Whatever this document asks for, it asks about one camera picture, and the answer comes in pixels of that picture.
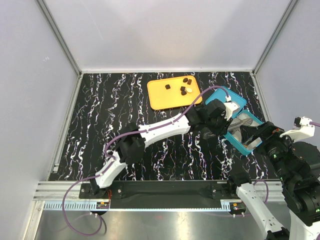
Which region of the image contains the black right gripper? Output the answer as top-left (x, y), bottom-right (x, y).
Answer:
top-left (239, 119), bottom-right (300, 184)

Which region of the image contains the teal tin box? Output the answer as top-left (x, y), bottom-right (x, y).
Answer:
top-left (224, 110), bottom-right (263, 156)

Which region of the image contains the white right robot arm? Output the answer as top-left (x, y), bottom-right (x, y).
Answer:
top-left (227, 117), bottom-right (320, 240)

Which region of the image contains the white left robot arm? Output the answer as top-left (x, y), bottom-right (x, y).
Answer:
top-left (90, 99), bottom-right (239, 198)

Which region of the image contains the white oval chocolate right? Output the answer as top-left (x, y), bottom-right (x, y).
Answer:
top-left (185, 88), bottom-right (193, 93)

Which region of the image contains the teal tin lid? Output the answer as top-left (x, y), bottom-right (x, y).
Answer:
top-left (205, 86), bottom-right (247, 119)

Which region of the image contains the orange plastic tray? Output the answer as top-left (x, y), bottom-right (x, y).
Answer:
top-left (147, 75), bottom-right (202, 110)

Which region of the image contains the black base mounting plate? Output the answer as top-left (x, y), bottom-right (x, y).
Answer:
top-left (79, 180), bottom-right (241, 210)

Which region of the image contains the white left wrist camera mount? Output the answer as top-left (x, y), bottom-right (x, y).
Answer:
top-left (224, 101), bottom-right (240, 121)

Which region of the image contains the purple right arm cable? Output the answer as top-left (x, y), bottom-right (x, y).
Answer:
top-left (253, 119), bottom-right (320, 216)

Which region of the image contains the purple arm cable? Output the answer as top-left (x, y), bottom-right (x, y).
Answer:
top-left (253, 119), bottom-right (320, 216)
top-left (61, 85), bottom-right (231, 236)

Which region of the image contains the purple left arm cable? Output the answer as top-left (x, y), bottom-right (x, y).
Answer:
top-left (61, 85), bottom-right (231, 236)

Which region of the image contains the aluminium cable duct rail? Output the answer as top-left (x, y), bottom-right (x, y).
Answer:
top-left (43, 201), bottom-right (110, 211)

